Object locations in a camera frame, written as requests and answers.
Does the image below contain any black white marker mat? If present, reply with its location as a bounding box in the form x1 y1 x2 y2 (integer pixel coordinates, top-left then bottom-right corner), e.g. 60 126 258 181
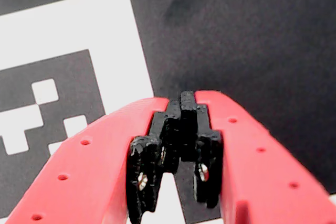
0 0 336 224

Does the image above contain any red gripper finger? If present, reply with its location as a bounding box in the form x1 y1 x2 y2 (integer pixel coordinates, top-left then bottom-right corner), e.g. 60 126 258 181
180 90 336 224
5 97 182 224

